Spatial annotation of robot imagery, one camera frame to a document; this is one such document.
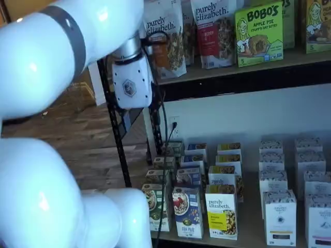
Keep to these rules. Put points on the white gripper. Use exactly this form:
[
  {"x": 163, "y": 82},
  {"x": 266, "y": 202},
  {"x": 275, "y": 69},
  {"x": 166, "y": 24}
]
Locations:
[{"x": 132, "y": 82}]

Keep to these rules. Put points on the blue white Flax Plus box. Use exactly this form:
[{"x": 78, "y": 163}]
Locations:
[
  {"x": 196, "y": 148},
  {"x": 192, "y": 160},
  {"x": 190, "y": 177},
  {"x": 187, "y": 214}
]

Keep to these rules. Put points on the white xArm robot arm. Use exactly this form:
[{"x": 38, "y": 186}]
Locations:
[{"x": 38, "y": 77}]

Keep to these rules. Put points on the green apple cinnamon oatmeal box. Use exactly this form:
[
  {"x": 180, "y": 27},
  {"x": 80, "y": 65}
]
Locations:
[
  {"x": 174, "y": 148},
  {"x": 155, "y": 206},
  {"x": 155, "y": 177},
  {"x": 163, "y": 162}
]

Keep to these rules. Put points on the yellow white Purely Elizabeth box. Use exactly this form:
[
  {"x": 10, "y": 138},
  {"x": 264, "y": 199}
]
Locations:
[
  {"x": 228, "y": 148},
  {"x": 225, "y": 175},
  {"x": 228, "y": 160},
  {"x": 221, "y": 214}
]

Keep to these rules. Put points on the black metal shelf rack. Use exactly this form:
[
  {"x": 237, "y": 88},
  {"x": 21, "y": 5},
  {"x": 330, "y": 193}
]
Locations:
[{"x": 232, "y": 86}]

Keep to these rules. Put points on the white tea box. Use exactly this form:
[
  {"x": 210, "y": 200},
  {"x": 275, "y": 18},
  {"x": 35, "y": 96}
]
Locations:
[
  {"x": 309, "y": 145},
  {"x": 271, "y": 146},
  {"x": 318, "y": 183},
  {"x": 272, "y": 180},
  {"x": 310, "y": 162},
  {"x": 319, "y": 222},
  {"x": 271, "y": 161},
  {"x": 280, "y": 219}
]

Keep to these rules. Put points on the green Bobo's apple pie box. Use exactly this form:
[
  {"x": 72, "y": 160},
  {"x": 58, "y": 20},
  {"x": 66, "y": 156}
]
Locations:
[{"x": 258, "y": 36}]

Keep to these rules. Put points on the green Bobo's peanut butter box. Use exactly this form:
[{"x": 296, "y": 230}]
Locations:
[{"x": 319, "y": 28}]

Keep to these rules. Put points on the orange label granola bag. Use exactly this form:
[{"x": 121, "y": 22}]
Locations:
[{"x": 168, "y": 59}]

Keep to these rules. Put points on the white granola bag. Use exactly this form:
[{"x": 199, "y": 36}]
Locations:
[{"x": 188, "y": 33}]

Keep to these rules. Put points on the red label granola bag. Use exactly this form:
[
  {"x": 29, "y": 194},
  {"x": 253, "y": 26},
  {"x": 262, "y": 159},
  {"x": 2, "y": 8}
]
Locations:
[{"x": 214, "y": 41}]

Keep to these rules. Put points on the white wall outlet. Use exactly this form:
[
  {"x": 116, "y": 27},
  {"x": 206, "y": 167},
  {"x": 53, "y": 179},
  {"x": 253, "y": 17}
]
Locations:
[{"x": 177, "y": 133}]

